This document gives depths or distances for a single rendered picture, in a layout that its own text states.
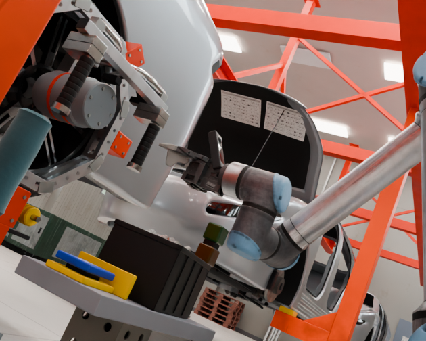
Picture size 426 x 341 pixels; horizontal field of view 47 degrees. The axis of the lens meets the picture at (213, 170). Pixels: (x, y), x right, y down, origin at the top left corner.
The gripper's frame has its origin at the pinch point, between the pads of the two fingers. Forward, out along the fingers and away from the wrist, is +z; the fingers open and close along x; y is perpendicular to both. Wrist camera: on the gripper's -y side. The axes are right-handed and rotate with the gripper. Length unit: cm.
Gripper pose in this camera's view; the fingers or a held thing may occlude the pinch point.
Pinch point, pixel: (171, 153)
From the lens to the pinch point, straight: 140.9
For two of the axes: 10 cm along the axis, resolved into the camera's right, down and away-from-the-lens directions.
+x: 3.7, 3.9, 8.4
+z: -8.4, -2.5, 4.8
